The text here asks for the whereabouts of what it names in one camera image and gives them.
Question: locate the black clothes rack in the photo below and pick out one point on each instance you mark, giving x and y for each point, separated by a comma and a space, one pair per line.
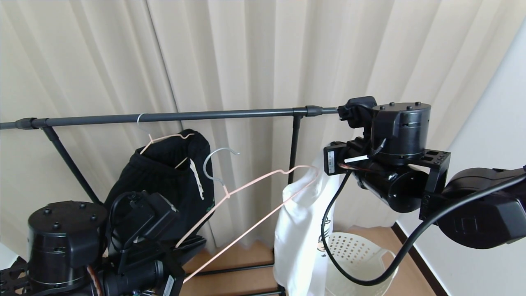
102, 119

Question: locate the black garment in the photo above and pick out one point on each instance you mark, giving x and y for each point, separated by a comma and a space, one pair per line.
164, 185

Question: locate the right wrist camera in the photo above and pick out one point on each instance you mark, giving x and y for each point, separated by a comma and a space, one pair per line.
357, 111

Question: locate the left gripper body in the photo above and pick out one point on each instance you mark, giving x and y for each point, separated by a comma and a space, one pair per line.
139, 277

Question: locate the white garment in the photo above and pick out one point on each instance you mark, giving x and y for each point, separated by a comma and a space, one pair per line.
296, 238

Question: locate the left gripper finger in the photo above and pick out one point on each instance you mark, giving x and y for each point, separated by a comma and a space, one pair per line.
191, 257
193, 246

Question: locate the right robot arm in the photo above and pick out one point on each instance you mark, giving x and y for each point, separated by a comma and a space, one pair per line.
402, 131

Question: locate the pink clothes hanger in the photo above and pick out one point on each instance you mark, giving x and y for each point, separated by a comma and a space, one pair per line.
164, 137
204, 166

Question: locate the beige curtain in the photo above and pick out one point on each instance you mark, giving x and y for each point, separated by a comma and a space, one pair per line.
287, 49

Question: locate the white laundry basket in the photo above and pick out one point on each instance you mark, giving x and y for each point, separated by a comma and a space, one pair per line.
353, 250

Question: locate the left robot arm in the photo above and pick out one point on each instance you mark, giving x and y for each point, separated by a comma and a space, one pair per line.
61, 242

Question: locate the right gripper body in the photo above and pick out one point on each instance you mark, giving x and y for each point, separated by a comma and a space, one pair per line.
394, 189

